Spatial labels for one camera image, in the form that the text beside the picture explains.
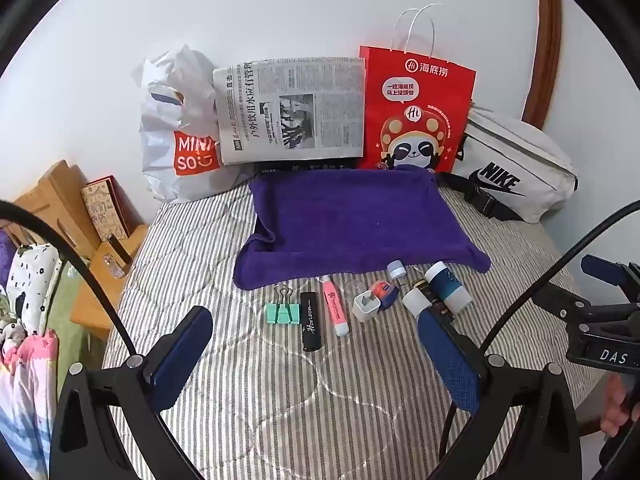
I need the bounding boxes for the red paper gift bag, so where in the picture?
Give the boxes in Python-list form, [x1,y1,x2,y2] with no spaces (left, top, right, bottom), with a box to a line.
[358,4,477,175]

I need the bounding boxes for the mint green binder clip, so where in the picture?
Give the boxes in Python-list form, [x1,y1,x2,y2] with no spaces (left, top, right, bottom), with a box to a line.
[265,284,299,325]

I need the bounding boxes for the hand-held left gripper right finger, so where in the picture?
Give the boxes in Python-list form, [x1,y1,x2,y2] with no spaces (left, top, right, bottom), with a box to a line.
[417,307,598,480]

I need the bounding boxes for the folded newspaper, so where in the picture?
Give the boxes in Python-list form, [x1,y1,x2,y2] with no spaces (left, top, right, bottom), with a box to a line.
[212,56,367,166]

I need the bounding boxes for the white tape roll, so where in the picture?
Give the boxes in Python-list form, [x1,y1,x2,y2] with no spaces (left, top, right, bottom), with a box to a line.
[402,290,432,317]

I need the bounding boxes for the green cloth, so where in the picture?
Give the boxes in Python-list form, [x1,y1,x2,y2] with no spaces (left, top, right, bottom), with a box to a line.
[45,265,106,376]

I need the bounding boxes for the white charger plug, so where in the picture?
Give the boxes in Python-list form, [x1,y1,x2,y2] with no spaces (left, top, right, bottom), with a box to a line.
[353,293,382,323]

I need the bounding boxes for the white floral cloth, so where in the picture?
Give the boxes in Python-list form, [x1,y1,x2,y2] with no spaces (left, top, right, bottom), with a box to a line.
[0,242,63,341]

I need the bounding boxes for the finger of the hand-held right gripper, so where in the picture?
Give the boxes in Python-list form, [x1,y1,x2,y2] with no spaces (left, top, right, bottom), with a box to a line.
[530,282,640,328]
[580,254,640,303]

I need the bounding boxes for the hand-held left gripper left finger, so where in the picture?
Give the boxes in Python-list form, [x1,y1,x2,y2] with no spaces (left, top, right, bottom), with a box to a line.
[49,305,216,480]

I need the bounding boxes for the black flat box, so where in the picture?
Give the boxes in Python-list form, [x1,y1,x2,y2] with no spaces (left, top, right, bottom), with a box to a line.
[254,159,358,177]

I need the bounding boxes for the striped bed quilt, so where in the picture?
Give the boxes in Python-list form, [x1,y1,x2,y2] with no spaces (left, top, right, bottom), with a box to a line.
[102,175,616,480]

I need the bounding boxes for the black lighter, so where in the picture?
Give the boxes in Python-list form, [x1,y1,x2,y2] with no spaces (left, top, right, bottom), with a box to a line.
[299,291,322,352]

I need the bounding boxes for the purple towel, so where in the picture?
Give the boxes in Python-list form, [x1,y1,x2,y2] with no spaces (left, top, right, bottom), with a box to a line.
[233,167,492,292]

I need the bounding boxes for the white plastic shopping bag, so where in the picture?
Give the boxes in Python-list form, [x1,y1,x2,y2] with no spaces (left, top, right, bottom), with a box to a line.
[131,45,256,204]

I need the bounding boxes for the orange and blue small case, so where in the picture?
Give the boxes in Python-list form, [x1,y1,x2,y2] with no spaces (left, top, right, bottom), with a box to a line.
[371,281,398,312]

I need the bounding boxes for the purple fuzzy cloth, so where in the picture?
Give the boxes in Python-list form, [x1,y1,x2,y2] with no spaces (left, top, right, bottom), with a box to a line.
[0,230,16,283]

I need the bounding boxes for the blue and white bottle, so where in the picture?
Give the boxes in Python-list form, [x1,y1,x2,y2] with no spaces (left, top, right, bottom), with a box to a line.
[424,261,474,312]

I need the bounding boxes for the pink highlighter pen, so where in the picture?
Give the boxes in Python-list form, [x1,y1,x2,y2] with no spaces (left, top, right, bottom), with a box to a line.
[321,275,350,337]

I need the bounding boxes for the person's right hand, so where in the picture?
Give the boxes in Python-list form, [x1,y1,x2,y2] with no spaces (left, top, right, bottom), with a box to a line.
[601,374,640,442]

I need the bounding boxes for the patterned red-edged box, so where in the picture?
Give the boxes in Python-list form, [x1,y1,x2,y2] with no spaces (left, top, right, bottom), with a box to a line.
[81,175,132,242]

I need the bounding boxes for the white waist bag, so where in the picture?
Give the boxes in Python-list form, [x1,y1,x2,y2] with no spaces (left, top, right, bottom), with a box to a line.
[437,105,580,224]

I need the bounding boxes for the wooden headboard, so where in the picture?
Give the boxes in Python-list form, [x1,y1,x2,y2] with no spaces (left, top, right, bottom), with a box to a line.
[12,160,151,341]

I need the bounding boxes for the dark brown stick packet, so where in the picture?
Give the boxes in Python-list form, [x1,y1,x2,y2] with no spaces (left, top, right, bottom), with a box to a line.
[411,278,456,323]

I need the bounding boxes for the brown wooden door frame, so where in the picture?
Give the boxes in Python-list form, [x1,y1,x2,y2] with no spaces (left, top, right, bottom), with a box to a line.
[522,0,563,128]

